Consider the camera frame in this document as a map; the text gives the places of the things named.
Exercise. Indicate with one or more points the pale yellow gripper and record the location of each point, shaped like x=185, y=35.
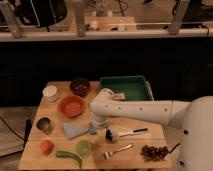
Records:
x=98, y=125

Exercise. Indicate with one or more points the blue sponge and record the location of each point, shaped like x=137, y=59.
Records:
x=92, y=129

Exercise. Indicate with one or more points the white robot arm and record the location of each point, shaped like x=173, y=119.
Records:
x=194, y=119

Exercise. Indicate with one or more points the red bowl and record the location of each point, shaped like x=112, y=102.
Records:
x=71, y=106

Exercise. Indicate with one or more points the dark maroon bowl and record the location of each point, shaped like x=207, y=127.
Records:
x=80, y=87

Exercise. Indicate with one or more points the black white dish brush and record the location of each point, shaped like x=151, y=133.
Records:
x=113, y=135

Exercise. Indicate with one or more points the blue cloth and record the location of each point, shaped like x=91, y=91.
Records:
x=73, y=131

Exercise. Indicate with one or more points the silver fork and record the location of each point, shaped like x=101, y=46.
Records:
x=109, y=154

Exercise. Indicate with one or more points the tan block in tray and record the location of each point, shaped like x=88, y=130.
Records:
x=119, y=96

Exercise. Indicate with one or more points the green pepper toy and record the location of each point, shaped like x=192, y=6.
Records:
x=66, y=154

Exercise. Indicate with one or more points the metal cup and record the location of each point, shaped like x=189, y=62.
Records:
x=45, y=125

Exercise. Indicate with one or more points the green plastic tray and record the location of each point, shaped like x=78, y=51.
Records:
x=133, y=87

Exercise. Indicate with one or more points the orange tomato toy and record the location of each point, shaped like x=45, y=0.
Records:
x=46, y=147

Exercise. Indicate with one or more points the white cup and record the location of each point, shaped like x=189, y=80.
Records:
x=51, y=93

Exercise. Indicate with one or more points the brown grape bunch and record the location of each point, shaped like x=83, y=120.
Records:
x=153, y=153

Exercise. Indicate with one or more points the black bag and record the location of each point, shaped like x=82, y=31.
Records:
x=40, y=13

